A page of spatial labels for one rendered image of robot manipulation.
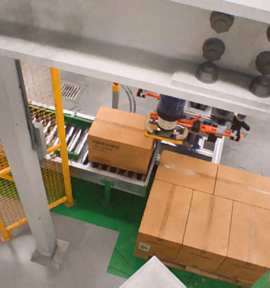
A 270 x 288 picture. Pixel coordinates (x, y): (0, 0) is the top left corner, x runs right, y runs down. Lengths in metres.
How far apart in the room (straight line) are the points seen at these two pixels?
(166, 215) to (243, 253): 0.76
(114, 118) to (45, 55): 2.96
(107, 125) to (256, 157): 2.18
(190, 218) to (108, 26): 2.94
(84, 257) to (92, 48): 3.27
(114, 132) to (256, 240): 1.63
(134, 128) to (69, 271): 1.52
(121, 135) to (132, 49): 2.81
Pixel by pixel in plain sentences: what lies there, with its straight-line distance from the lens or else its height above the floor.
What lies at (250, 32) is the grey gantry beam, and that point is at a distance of 0.39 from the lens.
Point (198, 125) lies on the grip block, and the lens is 3.05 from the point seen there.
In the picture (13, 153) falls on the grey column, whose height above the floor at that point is 1.67.
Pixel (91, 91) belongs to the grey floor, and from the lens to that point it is 5.07.
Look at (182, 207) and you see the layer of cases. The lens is 3.32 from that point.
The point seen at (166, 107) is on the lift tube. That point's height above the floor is 1.43.
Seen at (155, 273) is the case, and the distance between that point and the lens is 2.50.
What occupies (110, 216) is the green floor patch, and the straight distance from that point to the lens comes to 3.81.
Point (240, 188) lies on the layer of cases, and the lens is 3.62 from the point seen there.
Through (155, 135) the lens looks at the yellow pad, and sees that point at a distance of 3.05.
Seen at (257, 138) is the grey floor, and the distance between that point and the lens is 4.94.
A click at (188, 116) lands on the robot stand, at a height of 0.91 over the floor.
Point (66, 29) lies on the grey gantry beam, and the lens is 0.45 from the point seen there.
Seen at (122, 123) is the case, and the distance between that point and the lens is 3.32.
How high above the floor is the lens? 3.35
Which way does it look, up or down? 50 degrees down
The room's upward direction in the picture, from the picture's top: 7 degrees clockwise
